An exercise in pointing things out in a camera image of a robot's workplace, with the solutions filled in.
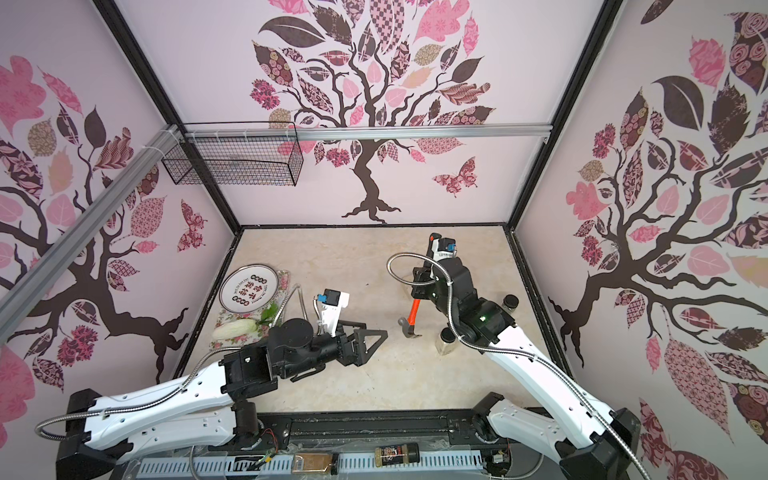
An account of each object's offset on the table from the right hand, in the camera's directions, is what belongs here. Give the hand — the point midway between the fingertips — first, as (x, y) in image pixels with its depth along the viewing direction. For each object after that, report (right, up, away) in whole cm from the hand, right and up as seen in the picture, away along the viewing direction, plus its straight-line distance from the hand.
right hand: (416, 267), depth 72 cm
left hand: (-9, -15, -9) cm, 20 cm away
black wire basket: (-57, +36, +22) cm, 71 cm away
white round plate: (-56, -9, +28) cm, 63 cm away
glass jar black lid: (+9, -20, +8) cm, 24 cm away
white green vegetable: (-54, -19, +17) cm, 60 cm away
